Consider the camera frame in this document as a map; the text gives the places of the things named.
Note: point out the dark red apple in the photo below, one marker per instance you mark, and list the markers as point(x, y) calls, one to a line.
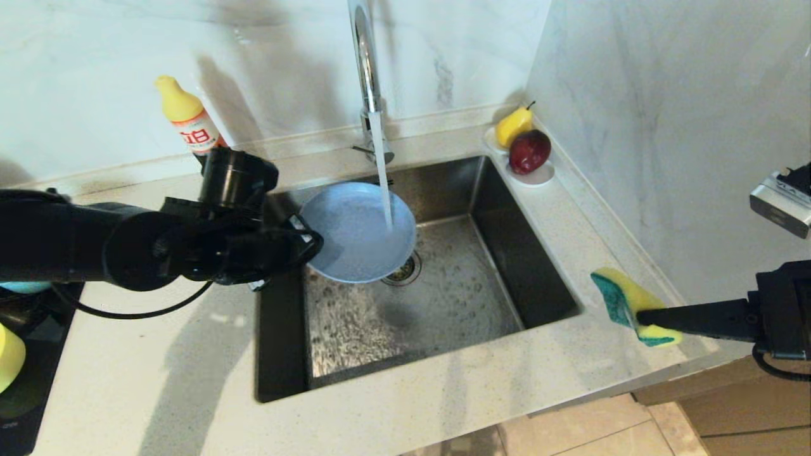
point(530, 152)

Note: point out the teal bowl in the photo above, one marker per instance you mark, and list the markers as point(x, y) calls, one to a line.
point(25, 287)

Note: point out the light wooden cabinet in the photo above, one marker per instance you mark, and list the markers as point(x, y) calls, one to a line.
point(760, 411)

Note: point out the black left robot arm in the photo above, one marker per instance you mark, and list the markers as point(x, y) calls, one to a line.
point(95, 244)

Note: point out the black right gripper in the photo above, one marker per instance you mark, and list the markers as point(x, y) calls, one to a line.
point(785, 310)

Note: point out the yellow pear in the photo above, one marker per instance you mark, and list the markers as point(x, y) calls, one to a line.
point(512, 125)

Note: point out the yellow-green bowl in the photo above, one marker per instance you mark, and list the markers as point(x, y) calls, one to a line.
point(9, 358)

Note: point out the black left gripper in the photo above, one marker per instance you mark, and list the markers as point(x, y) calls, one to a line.
point(266, 250)

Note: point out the running water stream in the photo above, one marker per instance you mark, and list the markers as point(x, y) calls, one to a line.
point(382, 171)

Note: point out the gray plate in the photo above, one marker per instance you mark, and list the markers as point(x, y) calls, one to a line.
point(355, 240)

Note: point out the chrome faucet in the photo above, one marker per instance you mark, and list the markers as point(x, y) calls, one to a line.
point(366, 63)

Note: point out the metal sink drain strainer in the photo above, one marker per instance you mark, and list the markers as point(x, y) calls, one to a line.
point(408, 272)

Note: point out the orange dish soap bottle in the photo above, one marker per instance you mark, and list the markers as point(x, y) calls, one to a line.
point(187, 117)

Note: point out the black induction cooktop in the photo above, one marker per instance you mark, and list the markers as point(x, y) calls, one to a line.
point(31, 380)

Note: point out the yellow sponge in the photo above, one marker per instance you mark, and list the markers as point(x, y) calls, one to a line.
point(618, 294)

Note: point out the small white fruit dish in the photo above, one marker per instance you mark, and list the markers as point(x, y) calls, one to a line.
point(538, 178)

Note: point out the stainless steel sink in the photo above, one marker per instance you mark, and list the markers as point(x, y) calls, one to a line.
point(481, 291)

